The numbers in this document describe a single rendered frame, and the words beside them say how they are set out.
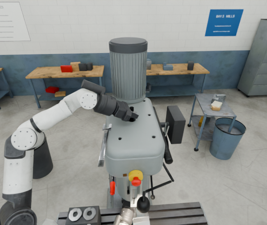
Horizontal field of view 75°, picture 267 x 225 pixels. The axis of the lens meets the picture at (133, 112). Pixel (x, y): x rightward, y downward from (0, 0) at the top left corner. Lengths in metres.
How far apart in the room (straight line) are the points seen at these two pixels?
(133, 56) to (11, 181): 0.70
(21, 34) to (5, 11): 0.54
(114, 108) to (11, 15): 4.93
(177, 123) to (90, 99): 0.67
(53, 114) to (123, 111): 0.28
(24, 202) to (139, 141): 0.46
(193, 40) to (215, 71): 1.22
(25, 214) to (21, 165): 0.16
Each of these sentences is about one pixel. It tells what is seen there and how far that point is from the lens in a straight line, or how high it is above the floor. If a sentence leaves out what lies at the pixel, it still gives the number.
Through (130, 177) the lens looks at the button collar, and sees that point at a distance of 0.76.
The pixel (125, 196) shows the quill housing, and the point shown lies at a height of 1.39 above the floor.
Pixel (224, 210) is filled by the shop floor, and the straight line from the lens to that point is 2.95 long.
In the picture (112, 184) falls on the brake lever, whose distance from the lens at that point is 0.81.
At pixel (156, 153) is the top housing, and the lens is 0.70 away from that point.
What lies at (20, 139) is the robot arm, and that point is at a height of 1.98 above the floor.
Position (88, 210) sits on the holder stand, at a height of 1.10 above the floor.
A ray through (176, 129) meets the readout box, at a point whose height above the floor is 1.65.
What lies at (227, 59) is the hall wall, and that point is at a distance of 5.98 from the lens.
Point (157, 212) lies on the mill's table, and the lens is 1.67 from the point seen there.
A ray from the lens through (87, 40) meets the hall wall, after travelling 5.03.
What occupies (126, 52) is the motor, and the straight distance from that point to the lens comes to 0.87.
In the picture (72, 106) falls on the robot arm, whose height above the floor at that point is 2.01.
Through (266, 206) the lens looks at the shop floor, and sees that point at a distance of 3.27.
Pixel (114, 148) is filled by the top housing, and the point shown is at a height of 1.89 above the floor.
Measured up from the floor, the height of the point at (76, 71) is 0.88.
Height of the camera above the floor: 2.38
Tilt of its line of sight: 33 degrees down
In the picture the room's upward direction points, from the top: straight up
